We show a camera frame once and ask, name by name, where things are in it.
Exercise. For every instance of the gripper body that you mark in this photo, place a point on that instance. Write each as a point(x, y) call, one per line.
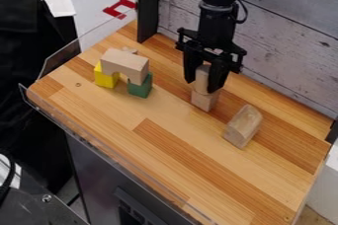
point(210, 42)

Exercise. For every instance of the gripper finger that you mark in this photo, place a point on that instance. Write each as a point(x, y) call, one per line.
point(217, 76)
point(192, 65)

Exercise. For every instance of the wooden cube block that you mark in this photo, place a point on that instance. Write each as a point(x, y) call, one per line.
point(204, 99)

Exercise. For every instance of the green cube block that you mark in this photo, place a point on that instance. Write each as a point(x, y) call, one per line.
point(141, 87)

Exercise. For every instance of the yellow cube block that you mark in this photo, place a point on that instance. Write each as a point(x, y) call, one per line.
point(105, 77)

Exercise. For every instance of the wooden half-round block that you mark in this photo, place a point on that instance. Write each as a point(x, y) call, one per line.
point(242, 126)

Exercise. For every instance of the wooden arch block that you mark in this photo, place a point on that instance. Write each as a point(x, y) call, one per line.
point(125, 64)

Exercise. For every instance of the black upright post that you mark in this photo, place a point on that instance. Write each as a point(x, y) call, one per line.
point(147, 6)

